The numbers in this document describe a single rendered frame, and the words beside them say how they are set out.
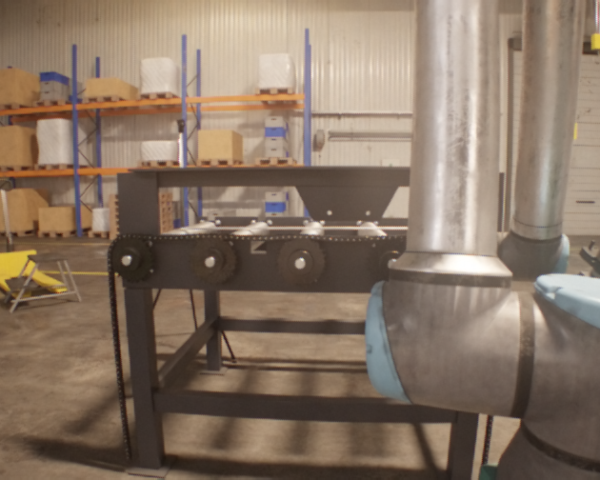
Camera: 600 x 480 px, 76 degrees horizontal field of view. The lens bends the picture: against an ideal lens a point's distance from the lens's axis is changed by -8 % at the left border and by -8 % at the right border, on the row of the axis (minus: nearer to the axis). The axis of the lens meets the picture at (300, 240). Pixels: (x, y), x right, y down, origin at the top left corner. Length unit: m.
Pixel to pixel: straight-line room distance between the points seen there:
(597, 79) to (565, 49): 11.91
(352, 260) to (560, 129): 0.88
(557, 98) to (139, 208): 1.29
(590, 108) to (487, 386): 11.97
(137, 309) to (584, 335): 1.39
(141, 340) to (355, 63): 9.82
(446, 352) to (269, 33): 10.90
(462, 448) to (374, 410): 0.36
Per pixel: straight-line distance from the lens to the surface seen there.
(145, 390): 1.71
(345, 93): 10.68
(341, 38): 11.05
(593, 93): 12.48
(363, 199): 1.42
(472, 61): 0.55
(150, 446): 1.82
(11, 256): 5.95
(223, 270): 1.42
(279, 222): 2.37
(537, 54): 0.71
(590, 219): 12.29
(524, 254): 0.80
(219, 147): 9.38
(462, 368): 0.49
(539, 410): 0.52
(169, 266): 1.54
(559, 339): 0.50
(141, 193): 1.55
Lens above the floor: 1.10
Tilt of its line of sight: 7 degrees down
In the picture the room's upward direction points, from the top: straight up
